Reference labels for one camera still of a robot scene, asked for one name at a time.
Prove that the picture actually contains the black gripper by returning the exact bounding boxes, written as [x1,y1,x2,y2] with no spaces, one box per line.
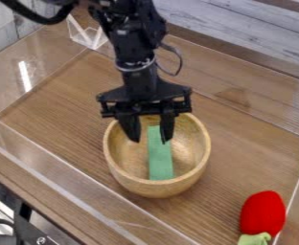
[97,62,192,143]

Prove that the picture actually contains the green rectangular block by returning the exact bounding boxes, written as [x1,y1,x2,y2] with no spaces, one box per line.
[146,125,173,181]

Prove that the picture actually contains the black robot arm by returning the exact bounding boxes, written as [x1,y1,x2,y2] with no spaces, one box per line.
[0,0,192,142]

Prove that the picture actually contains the brown wooden bowl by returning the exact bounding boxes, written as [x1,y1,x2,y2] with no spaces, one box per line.
[102,113,211,198]

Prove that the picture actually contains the clear acrylic tray walls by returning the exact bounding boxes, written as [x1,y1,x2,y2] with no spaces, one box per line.
[0,11,299,245]

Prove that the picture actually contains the red plush strawberry toy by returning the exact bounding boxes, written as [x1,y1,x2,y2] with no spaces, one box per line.
[236,190,286,245]

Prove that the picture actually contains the black metal table leg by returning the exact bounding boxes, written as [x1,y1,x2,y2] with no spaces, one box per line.
[14,202,60,245]

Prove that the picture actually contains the clear acrylic corner bracket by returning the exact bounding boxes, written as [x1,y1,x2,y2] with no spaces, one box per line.
[66,14,108,51]

